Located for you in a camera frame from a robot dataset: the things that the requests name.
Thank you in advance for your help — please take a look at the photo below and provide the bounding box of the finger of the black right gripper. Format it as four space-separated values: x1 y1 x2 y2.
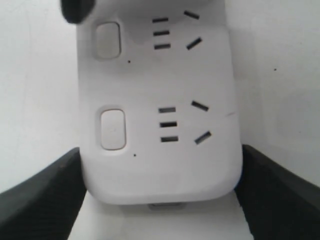
60 0 96 25

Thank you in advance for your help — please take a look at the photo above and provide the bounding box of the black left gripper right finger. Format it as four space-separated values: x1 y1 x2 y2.
235 145 320 240

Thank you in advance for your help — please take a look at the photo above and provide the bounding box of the white five-socket power strip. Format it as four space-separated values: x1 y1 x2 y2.
76 0 243 205

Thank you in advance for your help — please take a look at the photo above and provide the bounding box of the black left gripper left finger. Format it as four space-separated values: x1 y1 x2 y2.
0 147 87 240

